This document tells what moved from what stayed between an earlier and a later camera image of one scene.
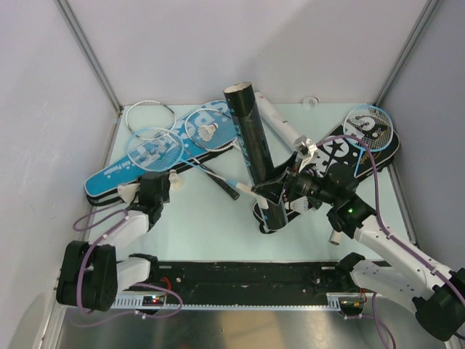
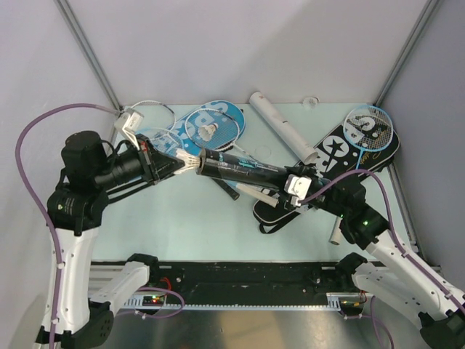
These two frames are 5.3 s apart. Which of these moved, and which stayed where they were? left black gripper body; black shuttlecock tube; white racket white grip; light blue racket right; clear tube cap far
Moved: left black gripper body; black shuttlecock tube
Stayed: clear tube cap far; white racket white grip; light blue racket right
